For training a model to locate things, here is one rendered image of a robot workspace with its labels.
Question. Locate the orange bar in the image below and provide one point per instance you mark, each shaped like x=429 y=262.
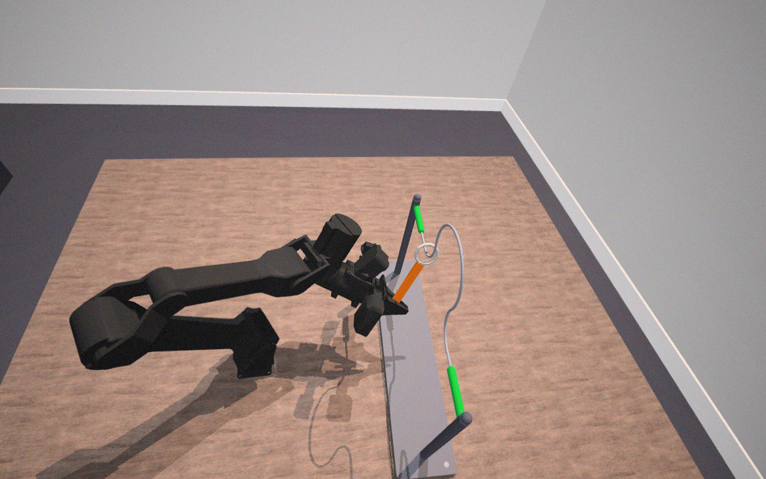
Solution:
x=414 y=272

